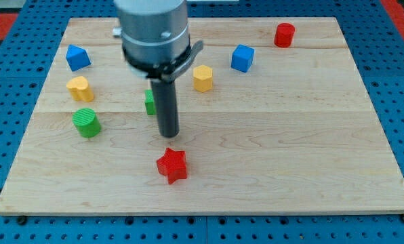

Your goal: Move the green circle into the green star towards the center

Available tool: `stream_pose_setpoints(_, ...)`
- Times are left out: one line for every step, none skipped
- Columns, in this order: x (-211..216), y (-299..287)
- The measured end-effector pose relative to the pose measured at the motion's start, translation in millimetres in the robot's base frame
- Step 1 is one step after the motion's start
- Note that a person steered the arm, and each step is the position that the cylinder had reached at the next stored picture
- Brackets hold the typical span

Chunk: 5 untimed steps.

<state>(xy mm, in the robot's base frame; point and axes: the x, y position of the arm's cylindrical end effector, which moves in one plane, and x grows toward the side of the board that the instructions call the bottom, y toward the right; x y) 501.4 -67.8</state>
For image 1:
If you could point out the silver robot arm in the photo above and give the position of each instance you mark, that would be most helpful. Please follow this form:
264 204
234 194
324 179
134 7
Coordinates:
155 36

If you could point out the red star block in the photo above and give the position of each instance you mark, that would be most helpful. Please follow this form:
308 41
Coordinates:
172 165

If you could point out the green star block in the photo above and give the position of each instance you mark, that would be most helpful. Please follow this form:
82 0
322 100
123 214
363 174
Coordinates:
149 102

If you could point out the yellow hexagon block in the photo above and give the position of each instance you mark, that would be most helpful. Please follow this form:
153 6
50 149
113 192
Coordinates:
202 78

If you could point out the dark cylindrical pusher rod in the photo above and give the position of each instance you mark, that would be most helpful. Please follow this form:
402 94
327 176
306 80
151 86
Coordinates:
166 107

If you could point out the black clamp with metal lever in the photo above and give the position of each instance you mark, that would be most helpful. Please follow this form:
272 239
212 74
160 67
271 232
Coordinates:
175 69

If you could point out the light wooden board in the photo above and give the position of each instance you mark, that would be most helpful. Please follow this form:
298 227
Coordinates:
297 134

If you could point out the blue cube block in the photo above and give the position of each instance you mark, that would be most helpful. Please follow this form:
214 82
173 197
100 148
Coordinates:
242 58

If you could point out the green cylinder block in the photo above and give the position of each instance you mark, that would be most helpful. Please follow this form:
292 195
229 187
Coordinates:
86 122

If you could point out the red cylinder block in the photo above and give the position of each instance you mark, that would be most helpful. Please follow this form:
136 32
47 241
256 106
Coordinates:
284 34

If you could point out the yellow heart block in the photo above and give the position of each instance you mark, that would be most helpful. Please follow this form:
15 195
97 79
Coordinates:
79 89

